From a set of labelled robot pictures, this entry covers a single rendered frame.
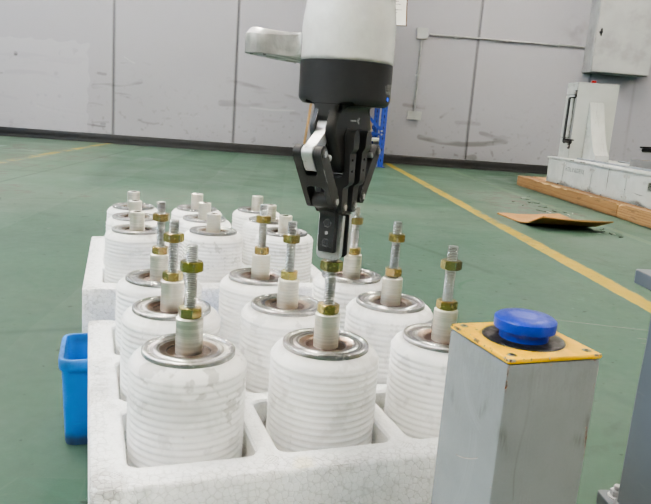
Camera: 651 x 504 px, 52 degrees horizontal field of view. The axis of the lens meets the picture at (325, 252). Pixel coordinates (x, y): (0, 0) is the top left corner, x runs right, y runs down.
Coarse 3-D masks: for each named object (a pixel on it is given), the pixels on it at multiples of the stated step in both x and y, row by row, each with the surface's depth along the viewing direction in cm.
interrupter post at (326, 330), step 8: (320, 320) 58; (328, 320) 57; (336, 320) 58; (320, 328) 58; (328, 328) 57; (336, 328) 58; (320, 336) 58; (328, 336) 58; (336, 336) 58; (320, 344) 58; (328, 344) 58; (336, 344) 58
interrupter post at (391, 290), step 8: (384, 280) 73; (392, 280) 72; (400, 280) 72; (384, 288) 73; (392, 288) 72; (400, 288) 73; (384, 296) 73; (392, 296) 72; (400, 296) 73; (384, 304) 73; (392, 304) 73
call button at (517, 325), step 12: (504, 312) 44; (516, 312) 45; (528, 312) 45; (540, 312) 45; (504, 324) 43; (516, 324) 42; (528, 324) 42; (540, 324) 42; (552, 324) 43; (504, 336) 44; (516, 336) 43; (528, 336) 42; (540, 336) 42
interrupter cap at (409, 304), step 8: (360, 296) 74; (368, 296) 75; (376, 296) 75; (408, 296) 76; (360, 304) 72; (368, 304) 71; (376, 304) 72; (400, 304) 74; (408, 304) 73; (416, 304) 73; (424, 304) 73; (384, 312) 70; (392, 312) 70; (400, 312) 70; (408, 312) 70; (416, 312) 71
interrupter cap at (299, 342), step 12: (288, 336) 59; (300, 336) 60; (312, 336) 60; (348, 336) 61; (360, 336) 61; (288, 348) 57; (300, 348) 57; (312, 348) 58; (336, 348) 58; (348, 348) 58; (360, 348) 58; (324, 360) 55; (336, 360) 55
